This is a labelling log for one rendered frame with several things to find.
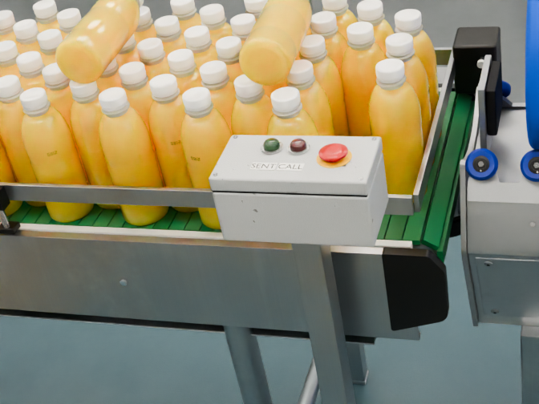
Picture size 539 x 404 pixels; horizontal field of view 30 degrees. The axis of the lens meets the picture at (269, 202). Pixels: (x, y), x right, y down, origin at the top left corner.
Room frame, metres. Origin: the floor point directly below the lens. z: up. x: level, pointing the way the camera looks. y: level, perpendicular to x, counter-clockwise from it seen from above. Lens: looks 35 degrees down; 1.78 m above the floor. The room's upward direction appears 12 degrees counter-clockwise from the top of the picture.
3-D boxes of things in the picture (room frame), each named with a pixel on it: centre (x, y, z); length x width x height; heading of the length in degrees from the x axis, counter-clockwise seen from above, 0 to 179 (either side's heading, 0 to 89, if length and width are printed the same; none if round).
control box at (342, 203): (1.05, -0.04, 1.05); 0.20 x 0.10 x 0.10; 68
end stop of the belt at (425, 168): (1.27, -0.27, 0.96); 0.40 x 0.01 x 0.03; 158
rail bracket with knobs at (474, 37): (1.44, -0.38, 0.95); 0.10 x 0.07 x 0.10; 158
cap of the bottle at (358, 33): (1.33, -0.18, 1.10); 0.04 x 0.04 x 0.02
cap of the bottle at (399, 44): (1.27, -0.23, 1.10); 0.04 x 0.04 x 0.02
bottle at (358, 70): (1.33, -0.18, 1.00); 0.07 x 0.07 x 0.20
